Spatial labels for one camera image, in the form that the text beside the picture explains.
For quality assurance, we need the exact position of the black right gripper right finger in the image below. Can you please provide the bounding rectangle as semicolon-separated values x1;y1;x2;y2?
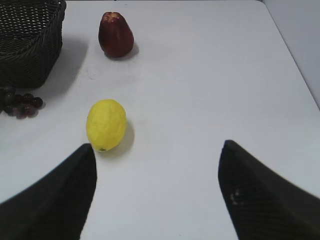
217;140;320;240

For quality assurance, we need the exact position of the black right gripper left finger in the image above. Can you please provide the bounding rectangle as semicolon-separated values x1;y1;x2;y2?
0;143;97;240

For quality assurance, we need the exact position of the dark red apple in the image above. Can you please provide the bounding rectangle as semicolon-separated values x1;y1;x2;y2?
98;12;134;58

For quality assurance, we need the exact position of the black woven basket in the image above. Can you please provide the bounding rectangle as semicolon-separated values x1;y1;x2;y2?
0;0;67;88

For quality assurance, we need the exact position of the yellow lemon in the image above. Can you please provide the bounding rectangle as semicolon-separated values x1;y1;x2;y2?
86;99;127;152

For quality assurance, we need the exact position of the purple grape bunch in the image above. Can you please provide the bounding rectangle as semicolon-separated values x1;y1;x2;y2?
0;86;45;119

